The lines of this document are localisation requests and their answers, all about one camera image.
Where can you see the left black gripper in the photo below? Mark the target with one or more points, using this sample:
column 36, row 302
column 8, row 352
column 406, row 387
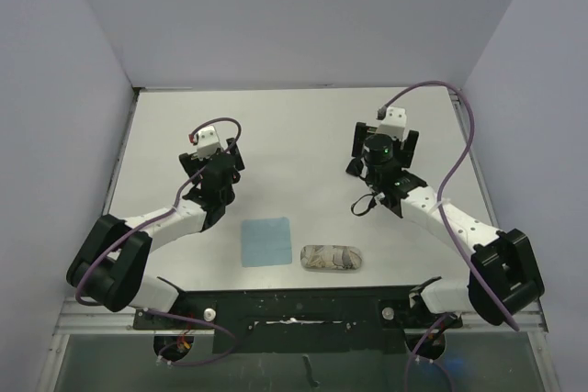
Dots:
column 190, row 164

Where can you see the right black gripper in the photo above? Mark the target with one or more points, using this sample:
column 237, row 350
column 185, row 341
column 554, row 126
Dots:
column 408, row 148

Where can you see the patterned glasses case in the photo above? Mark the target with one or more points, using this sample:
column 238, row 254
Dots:
column 330, row 258

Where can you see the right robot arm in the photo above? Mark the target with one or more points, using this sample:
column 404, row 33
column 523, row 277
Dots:
column 503, row 274

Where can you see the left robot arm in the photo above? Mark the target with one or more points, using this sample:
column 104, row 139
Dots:
column 109, row 269

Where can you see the black sunglasses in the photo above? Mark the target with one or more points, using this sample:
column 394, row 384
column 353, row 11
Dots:
column 355, row 167

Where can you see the blue cleaning cloth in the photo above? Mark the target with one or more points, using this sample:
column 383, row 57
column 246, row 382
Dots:
column 265, row 242

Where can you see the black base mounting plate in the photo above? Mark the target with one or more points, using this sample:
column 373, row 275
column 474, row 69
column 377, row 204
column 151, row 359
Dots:
column 311, row 320

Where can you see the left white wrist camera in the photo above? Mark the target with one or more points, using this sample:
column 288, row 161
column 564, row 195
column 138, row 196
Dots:
column 206, row 142

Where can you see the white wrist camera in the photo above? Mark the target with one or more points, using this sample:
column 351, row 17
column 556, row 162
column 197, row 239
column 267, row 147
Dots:
column 206, row 142
column 392, row 122

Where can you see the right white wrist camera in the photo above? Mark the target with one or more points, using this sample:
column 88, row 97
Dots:
column 392, row 122

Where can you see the aluminium frame rail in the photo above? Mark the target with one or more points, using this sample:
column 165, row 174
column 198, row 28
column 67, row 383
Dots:
column 75, row 319

